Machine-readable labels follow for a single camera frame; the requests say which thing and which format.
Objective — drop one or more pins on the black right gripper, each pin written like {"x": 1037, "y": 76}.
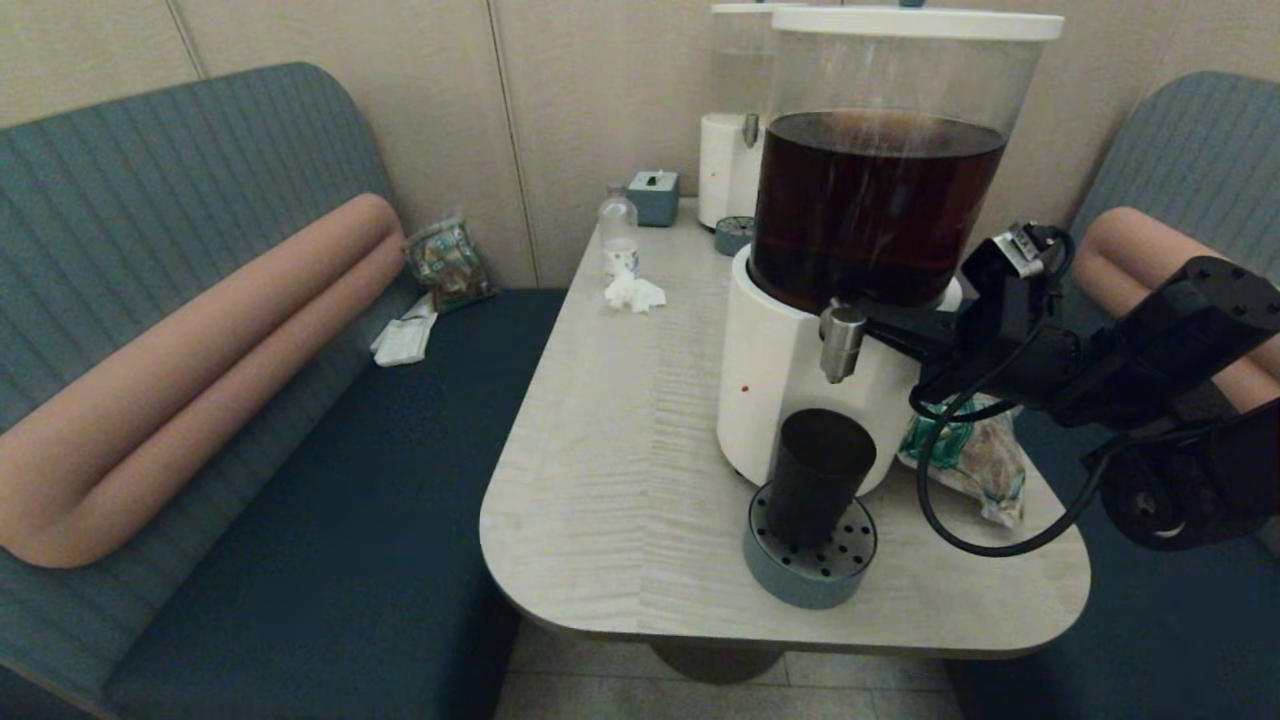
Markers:
{"x": 1010, "y": 340}

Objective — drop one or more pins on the steel dispenser tap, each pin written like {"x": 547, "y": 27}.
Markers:
{"x": 750, "y": 130}
{"x": 843, "y": 340}

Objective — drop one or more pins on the black plastic cup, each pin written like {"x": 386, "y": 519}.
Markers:
{"x": 815, "y": 480}

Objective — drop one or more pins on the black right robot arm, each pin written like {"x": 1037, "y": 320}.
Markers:
{"x": 1190, "y": 330}

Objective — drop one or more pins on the green white snack bag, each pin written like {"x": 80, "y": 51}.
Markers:
{"x": 985, "y": 465}

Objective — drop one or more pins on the dark tea beverage dispenser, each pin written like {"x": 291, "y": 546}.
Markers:
{"x": 780, "y": 390}

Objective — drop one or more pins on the round grey drip tray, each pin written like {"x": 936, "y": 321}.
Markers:
{"x": 795, "y": 585}
{"x": 732, "y": 240}

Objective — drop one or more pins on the pink right bolster cushion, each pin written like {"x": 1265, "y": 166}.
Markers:
{"x": 1130, "y": 250}

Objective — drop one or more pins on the pink bolster cushion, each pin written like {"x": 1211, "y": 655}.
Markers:
{"x": 180, "y": 390}
{"x": 1130, "y": 250}

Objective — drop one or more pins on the clear water beverage dispenser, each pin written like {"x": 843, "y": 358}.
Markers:
{"x": 725, "y": 175}

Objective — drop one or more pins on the crumpled white tissue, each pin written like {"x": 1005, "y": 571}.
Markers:
{"x": 633, "y": 293}

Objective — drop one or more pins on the grey blue tissue box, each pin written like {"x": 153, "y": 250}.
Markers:
{"x": 653, "y": 200}

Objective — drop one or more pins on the clear plastic bottle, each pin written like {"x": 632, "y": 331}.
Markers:
{"x": 617, "y": 235}

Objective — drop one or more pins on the teal right booth bench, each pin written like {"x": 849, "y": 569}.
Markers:
{"x": 1180, "y": 640}

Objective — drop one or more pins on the teal booth bench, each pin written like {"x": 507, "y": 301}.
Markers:
{"x": 1180, "y": 640}
{"x": 300, "y": 500}

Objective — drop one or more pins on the brown green snack bag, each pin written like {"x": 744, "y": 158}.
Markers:
{"x": 448, "y": 265}

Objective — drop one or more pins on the white napkin pack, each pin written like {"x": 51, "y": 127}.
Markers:
{"x": 405, "y": 340}

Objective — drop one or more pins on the teal left booth bench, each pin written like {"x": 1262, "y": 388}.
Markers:
{"x": 300, "y": 500}

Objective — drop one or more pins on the pink left bolster cushion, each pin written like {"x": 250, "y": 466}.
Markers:
{"x": 180, "y": 390}

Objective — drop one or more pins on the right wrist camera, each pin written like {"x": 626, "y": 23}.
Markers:
{"x": 1020, "y": 255}

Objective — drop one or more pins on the bronze table pedestal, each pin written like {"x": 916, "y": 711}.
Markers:
{"x": 716, "y": 665}

